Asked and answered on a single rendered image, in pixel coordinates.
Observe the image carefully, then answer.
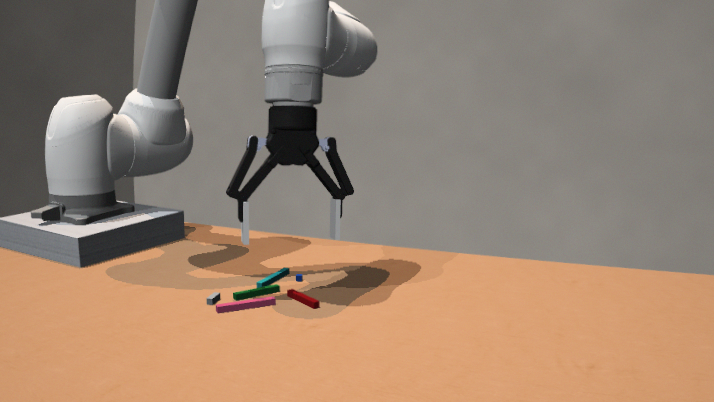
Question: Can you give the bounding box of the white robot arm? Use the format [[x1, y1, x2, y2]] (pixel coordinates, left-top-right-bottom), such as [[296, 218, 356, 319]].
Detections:
[[31, 0, 377, 225]]

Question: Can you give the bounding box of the turquoise rod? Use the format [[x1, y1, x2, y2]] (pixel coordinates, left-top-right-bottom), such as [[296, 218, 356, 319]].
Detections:
[[257, 268, 289, 288]]

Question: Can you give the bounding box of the red rod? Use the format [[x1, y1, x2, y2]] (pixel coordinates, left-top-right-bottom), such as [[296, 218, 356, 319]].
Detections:
[[287, 289, 319, 309]]

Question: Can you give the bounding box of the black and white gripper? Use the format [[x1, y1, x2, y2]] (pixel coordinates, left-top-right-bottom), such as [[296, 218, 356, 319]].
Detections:
[[226, 105, 354, 245]]

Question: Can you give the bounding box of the green rod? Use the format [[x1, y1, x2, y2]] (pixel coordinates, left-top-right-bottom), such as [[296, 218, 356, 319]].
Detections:
[[233, 284, 280, 301]]

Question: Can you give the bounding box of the grey rod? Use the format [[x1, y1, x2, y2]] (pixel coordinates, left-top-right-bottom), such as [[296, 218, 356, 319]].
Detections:
[[206, 292, 221, 305]]

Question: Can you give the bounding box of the pink rod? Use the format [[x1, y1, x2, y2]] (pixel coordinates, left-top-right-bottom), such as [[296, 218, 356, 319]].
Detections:
[[216, 296, 276, 313]]

